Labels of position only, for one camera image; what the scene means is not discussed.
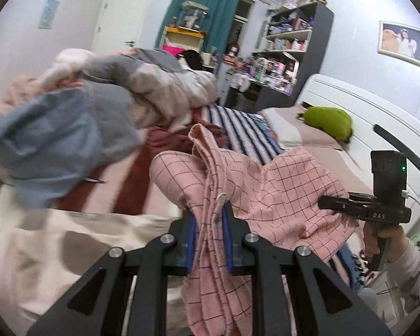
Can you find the person's right forearm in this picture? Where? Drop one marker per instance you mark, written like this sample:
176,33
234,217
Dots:
413,273

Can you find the dark cloth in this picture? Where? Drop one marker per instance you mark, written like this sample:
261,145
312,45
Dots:
193,59

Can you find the green plush toy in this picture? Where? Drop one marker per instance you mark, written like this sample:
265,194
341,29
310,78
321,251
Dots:
327,122

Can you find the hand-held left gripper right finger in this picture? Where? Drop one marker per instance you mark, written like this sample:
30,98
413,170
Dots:
229,248

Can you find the pink and white pillow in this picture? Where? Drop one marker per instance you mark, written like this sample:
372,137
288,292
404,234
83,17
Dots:
287,129

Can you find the grey bookshelf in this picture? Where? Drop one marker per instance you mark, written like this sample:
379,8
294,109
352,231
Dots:
318,49

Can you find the person's right hand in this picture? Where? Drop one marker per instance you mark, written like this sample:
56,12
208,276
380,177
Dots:
399,245

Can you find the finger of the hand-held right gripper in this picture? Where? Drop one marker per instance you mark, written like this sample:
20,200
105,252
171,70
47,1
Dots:
332,203

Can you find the teal curtain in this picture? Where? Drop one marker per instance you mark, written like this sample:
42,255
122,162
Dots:
217,14

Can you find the yellow shelf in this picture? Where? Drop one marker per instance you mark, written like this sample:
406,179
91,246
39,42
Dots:
182,35

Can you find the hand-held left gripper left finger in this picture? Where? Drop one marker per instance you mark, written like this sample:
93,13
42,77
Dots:
191,245

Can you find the glass display case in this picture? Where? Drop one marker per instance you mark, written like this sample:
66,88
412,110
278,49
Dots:
193,15

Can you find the pale blue wall poster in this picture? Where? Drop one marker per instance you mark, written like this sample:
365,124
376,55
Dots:
49,14

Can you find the striped plush blanket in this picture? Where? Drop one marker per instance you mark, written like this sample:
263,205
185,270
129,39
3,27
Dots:
245,133

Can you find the mannequin head with wig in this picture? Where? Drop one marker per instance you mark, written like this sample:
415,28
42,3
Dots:
233,49

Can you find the pink quilted bed sheet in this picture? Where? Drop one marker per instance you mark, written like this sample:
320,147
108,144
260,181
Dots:
350,171

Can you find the framed wall picture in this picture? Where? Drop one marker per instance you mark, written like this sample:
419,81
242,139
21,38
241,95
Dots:
402,43

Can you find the white door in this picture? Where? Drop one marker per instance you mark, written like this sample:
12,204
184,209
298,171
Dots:
122,21

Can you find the pink checked pants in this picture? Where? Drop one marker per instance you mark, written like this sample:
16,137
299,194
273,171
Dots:
266,189

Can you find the white patterned quilt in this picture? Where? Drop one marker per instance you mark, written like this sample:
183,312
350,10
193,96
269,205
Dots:
56,252

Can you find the white bed headboard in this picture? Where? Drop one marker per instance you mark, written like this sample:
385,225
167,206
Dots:
364,105

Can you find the maroon cloth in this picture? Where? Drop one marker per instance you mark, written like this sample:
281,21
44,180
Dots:
168,140

